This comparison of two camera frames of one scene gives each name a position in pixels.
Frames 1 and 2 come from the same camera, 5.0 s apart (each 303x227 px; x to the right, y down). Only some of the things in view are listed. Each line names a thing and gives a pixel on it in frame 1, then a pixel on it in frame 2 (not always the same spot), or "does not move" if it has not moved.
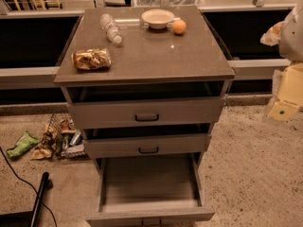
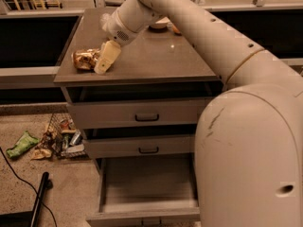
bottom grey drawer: x=150 y=190 does not move
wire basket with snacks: x=62 y=137 does not move
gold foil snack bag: x=93 y=59 does not move
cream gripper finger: x=291 y=96 -> x=111 y=49
